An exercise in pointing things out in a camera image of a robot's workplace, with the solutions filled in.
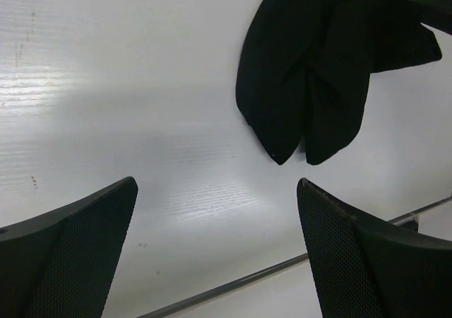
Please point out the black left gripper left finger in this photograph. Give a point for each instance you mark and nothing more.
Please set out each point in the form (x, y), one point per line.
(62, 263)

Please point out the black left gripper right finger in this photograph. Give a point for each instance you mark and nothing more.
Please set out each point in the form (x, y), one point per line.
(364, 266)

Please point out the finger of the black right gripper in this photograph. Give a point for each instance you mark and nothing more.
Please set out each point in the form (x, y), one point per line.
(435, 13)

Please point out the black skirt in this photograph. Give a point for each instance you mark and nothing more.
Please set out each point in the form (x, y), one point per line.
(305, 67)

